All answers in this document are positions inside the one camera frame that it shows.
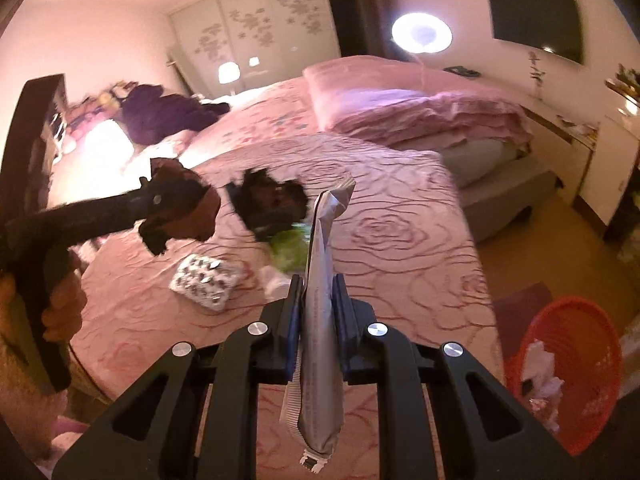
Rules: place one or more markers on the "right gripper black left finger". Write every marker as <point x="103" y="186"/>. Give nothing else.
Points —
<point x="193" y="414"/>

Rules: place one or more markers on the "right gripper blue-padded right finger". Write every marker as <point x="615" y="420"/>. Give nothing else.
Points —
<point x="441" y="414"/>

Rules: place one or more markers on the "silver foil tube package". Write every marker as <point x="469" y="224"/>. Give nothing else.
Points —
<point x="313" y="403"/>

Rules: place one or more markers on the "white tissue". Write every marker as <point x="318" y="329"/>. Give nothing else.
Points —
<point x="275" y="284"/>

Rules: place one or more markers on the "black plastic bag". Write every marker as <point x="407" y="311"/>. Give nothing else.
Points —
<point x="266" y="206"/>

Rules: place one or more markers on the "white plastic wrap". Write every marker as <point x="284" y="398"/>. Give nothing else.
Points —
<point x="540" y="388"/>

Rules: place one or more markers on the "dark brown bag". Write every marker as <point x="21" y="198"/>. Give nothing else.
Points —
<point x="184" y="206"/>

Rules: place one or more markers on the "person's left hand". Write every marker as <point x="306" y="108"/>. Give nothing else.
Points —
<point x="62" y="318"/>

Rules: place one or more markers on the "dark red floor mat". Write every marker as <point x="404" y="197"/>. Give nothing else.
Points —
<point x="514" y="314"/>

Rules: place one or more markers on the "red plastic mesh waste basket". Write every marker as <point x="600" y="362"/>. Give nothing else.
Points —
<point x="588" y="360"/>

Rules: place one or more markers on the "silver pill blister packs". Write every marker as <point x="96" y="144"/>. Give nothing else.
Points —
<point x="205" y="280"/>

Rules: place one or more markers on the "dark purple garment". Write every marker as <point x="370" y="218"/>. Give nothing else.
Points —
<point x="150" y="116"/>

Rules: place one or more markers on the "green plastic packet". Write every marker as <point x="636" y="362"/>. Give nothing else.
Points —
<point x="289" y="249"/>

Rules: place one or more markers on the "white cabinet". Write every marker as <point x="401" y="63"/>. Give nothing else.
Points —
<point x="616" y="153"/>

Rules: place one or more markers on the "white low desk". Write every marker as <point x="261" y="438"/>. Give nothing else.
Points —
<point x="556" y="147"/>

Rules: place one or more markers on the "white wardrobe with flower doors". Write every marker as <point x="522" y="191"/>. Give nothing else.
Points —
<point x="225" y="47"/>

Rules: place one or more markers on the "folded pink quilt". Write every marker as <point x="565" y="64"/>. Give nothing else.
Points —
<point x="394" y="104"/>

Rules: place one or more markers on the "round ring lamp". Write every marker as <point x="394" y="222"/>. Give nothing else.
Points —
<point x="421" y="33"/>

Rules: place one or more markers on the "wall-mounted black television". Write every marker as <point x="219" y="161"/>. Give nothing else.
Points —
<point x="553" y="26"/>

